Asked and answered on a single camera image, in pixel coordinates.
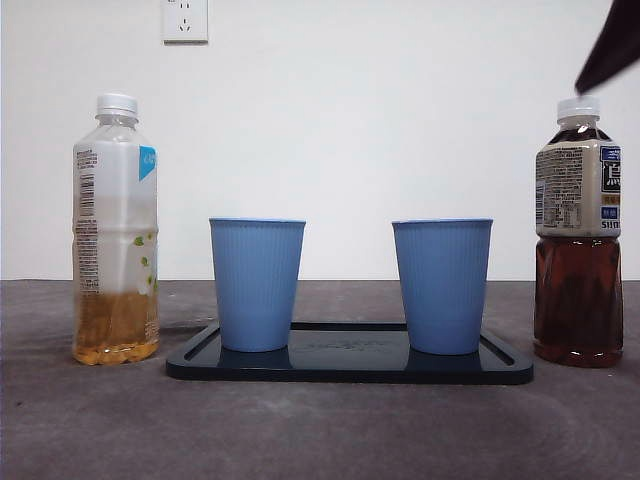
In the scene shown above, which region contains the dark oolong tea bottle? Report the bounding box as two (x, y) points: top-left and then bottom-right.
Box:
(532, 95), (625, 369)

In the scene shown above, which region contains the pale tea bottle white label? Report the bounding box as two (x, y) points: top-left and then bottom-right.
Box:
(72, 93), (161, 366)

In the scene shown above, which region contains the blue ribbed cup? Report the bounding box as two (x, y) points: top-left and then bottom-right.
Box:
(391, 217), (495, 356)
(208, 216), (307, 353)

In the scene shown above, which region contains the dark blue tray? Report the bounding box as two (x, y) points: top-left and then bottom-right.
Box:
(165, 321), (535, 385)

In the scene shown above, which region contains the white wall socket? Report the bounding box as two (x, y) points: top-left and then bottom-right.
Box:
(162, 0), (209, 45)

